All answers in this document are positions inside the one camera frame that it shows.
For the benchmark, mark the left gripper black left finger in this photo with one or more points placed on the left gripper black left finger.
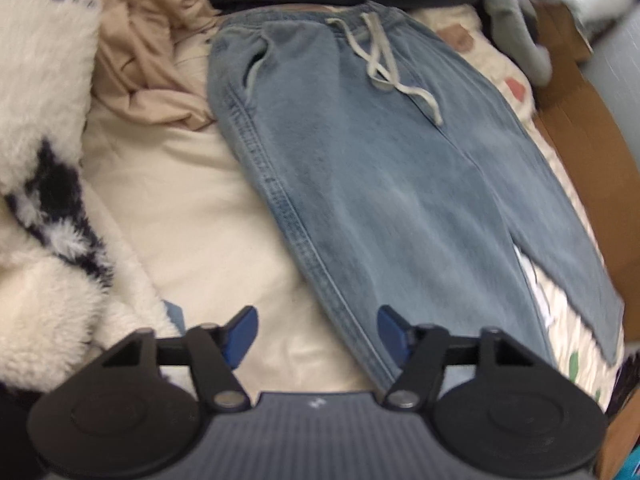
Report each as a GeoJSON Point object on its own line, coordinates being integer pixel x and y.
{"type": "Point", "coordinates": [215, 352]}

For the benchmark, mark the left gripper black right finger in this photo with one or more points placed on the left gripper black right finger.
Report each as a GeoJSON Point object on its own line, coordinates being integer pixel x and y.
{"type": "Point", "coordinates": [420, 352]}

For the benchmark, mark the light blue denim pants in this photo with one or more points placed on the light blue denim pants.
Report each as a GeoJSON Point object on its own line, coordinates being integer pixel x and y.
{"type": "Point", "coordinates": [367, 137]}

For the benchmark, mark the cream plain cloth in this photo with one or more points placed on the cream plain cloth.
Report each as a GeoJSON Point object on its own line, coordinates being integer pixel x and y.
{"type": "Point", "coordinates": [211, 247]}

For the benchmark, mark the white black fluffy plush blanket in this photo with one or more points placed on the white black fluffy plush blanket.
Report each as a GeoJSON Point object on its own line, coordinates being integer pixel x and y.
{"type": "Point", "coordinates": [71, 286]}

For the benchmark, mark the teal blue bag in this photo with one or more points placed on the teal blue bag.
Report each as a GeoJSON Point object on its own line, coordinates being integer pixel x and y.
{"type": "Point", "coordinates": [630, 469]}

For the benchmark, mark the brown cardboard sheet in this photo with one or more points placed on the brown cardboard sheet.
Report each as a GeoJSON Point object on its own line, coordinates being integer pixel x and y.
{"type": "Point", "coordinates": [583, 132]}

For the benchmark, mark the cream bear print bedsheet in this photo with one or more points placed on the cream bear print bedsheet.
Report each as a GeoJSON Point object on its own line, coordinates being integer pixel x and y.
{"type": "Point", "coordinates": [575, 348]}

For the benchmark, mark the beige crumpled garment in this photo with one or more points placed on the beige crumpled garment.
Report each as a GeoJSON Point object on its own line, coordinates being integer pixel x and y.
{"type": "Point", "coordinates": [136, 75]}

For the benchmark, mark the grey neck pillow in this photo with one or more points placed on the grey neck pillow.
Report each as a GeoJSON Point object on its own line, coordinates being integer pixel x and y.
{"type": "Point", "coordinates": [513, 29]}

